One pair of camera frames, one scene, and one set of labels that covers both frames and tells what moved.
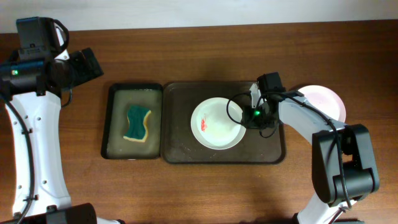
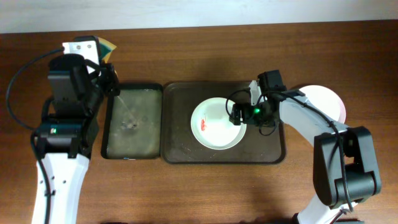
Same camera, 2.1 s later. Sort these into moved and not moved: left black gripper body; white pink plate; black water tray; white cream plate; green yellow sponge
Moved: left black gripper body; green yellow sponge
Not moved: white cream plate; black water tray; white pink plate
